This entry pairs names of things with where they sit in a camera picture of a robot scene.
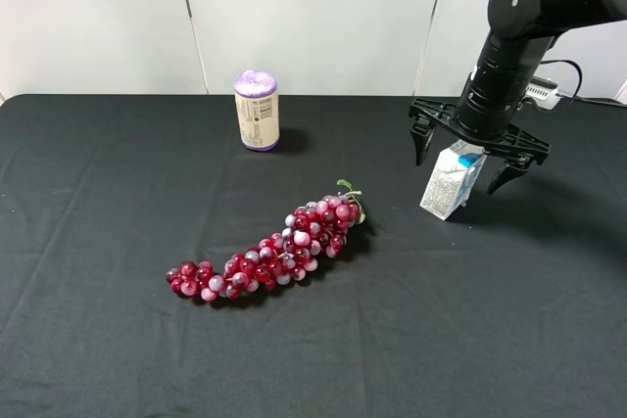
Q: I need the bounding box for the white blue milk carton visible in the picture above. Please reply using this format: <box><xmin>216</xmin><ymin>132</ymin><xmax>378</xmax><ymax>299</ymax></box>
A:
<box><xmin>420</xmin><ymin>140</ymin><xmax>487</xmax><ymax>220</ymax></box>

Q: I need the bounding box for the red artificial grape bunch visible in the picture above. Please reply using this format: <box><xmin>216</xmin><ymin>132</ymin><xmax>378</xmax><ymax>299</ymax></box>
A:
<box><xmin>166</xmin><ymin>179</ymin><xmax>366</xmax><ymax>303</ymax></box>

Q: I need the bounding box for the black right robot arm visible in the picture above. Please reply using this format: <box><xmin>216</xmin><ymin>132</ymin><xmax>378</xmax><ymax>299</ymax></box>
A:
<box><xmin>409</xmin><ymin>0</ymin><xmax>626</xmax><ymax>193</ymax></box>

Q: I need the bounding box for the white power strip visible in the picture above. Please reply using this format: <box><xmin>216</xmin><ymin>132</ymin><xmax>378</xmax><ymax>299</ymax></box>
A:
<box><xmin>525</xmin><ymin>76</ymin><xmax>561</xmax><ymax>112</ymax></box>

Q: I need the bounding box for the black cable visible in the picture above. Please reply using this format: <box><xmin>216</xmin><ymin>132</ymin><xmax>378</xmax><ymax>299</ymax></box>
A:
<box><xmin>538</xmin><ymin>59</ymin><xmax>627</xmax><ymax>109</ymax></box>

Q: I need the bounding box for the purple capped beige cylinder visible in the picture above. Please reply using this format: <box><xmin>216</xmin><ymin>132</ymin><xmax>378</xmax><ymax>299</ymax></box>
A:
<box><xmin>234</xmin><ymin>70</ymin><xmax>280</xmax><ymax>152</ymax></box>

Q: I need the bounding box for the black tablecloth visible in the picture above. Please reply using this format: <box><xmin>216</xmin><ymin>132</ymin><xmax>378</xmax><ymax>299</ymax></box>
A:
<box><xmin>1</xmin><ymin>95</ymin><xmax>626</xmax><ymax>417</ymax></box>

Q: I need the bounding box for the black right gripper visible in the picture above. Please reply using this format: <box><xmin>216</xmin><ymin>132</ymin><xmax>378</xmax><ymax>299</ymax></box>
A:
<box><xmin>409</xmin><ymin>98</ymin><xmax>550</xmax><ymax>194</ymax></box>

